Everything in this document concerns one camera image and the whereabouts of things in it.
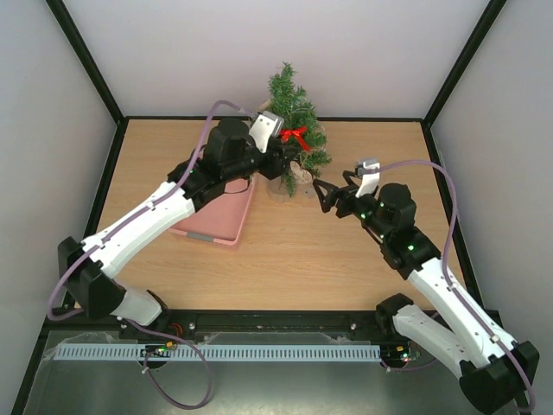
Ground red ribbon bow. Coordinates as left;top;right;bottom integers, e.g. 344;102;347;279
280;125;310;151

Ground wooden heart ornament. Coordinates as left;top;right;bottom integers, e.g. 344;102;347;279
289;161;314;185

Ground small green christmas tree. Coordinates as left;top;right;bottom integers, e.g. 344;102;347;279
266;62;332;195

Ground pink perforated plastic basket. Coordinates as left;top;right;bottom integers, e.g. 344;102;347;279
169;177;256;246

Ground beige fabric bow ornament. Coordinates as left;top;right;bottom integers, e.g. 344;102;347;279
258;99;270;112

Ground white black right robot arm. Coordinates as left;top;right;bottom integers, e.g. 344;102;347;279
313;169;539;414

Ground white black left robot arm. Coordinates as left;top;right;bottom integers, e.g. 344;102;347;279
58;112;298;326

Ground wooden tree stump base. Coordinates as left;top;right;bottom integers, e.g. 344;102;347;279
267;178;296;203

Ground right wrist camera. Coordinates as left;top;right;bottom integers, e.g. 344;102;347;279
342;158;380;199

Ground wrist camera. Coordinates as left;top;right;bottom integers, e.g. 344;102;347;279
249;111;284;153
342;158;380;199

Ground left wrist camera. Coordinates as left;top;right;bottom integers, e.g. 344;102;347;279
249;111;284;153

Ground black enclosure frame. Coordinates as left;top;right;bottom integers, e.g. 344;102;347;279
12;1;505;414

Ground light blue slotted cable duct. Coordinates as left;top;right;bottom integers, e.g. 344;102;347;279
53;343;381;362

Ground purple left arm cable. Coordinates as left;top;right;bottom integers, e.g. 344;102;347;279
46;99;215;410

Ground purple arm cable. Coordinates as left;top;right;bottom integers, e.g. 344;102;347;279
371;159;537;414
46;99;215;410

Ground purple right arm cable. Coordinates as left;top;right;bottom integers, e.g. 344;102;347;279
371;159;537;414

